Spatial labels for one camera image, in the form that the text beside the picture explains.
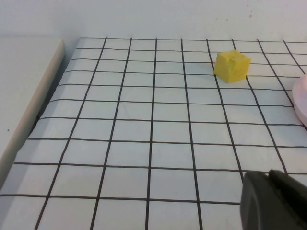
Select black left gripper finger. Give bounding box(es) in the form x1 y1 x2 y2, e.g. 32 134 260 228
239 169 307 230

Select yellow foam cube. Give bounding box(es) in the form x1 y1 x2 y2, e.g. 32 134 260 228
213 49 251 84

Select white black-grid tablecloth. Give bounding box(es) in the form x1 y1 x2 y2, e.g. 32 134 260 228
0 37 307 230

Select pale pink round plate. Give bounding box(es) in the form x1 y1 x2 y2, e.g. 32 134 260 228
292 74 307 127

